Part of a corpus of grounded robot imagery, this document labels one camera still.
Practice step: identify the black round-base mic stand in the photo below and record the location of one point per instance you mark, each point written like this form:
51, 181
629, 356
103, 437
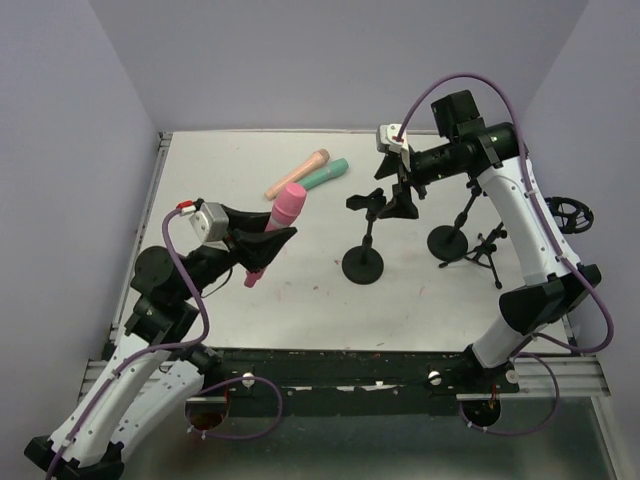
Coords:
362, 264

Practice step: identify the pink toy microphone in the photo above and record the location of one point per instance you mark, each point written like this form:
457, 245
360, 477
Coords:
287, 207

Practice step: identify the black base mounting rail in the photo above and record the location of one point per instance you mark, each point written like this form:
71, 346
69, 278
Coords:
258, 383

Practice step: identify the black tripod mic stand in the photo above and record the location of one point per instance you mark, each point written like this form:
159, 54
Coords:
482, 254

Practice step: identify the peach toy microphone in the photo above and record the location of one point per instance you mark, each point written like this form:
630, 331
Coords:
314, 162

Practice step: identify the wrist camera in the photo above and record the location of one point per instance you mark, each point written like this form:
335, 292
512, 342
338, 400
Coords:
209, 220
389, 139

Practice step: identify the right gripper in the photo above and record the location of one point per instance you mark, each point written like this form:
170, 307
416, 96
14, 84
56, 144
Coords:
403, 176

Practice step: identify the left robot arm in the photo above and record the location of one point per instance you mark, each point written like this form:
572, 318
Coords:
160, 360

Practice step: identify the teal toy microphone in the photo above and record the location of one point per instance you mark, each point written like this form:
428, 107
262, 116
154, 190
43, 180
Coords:
330, 171

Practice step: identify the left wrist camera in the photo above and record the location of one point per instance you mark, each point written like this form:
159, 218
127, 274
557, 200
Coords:
209, 220

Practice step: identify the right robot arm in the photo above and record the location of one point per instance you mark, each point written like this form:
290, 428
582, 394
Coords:
555, 279

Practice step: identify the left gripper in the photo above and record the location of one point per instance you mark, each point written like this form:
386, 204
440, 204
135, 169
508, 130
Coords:
232, 238

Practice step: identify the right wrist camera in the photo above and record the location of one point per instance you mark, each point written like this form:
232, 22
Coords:
389, 139

